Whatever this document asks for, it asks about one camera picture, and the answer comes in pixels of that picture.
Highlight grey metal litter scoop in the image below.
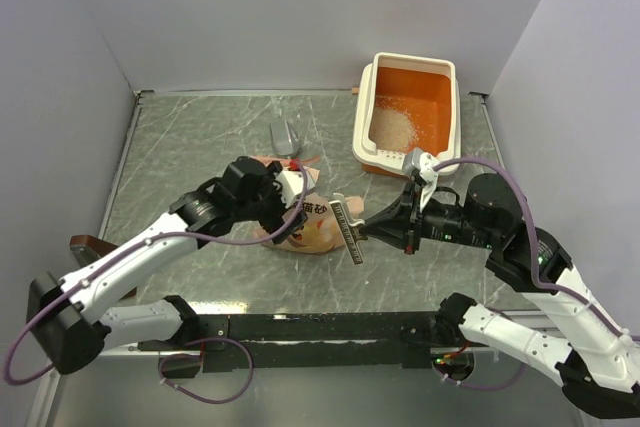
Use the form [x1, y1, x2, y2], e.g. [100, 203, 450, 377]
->
[269, 119, 301, 158]

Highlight black mounting base rail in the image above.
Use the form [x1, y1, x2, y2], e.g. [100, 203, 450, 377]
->
[138, 311, 465, 373]

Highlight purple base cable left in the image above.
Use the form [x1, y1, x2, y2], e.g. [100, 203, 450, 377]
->
[157, 337, 255, 404]

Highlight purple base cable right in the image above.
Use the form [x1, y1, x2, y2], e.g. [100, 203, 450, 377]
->
[433, 306, 526, 393]

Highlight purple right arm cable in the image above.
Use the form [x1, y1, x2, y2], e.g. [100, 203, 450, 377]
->
[432, 156, 640, 343]

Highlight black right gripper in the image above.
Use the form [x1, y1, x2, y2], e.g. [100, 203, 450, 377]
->
[358, 180, 496, 253]

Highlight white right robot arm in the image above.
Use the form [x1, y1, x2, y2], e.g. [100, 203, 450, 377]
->
[359, 173, 639, 420]

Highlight brown dustpan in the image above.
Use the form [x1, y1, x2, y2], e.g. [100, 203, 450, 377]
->
[69, 235, 118, 268]

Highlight orange and white litter box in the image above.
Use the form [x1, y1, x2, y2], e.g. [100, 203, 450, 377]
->
[352, 52, 461, 177]

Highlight pink cat litter bag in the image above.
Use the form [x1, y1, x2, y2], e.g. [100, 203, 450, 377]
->
[254, 156, 345, 254]

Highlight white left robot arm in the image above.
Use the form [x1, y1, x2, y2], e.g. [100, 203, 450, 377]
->
[27, 156, 315, 374]

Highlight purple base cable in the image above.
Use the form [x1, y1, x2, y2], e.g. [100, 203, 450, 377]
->
[157, 337, 255, 404]
[433, 306, 526, 393]

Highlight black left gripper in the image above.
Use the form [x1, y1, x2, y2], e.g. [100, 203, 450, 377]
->
[234, 162, 308, 243]

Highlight clean litter pile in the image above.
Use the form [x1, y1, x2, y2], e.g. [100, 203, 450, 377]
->
[369, 95, 439, 153]

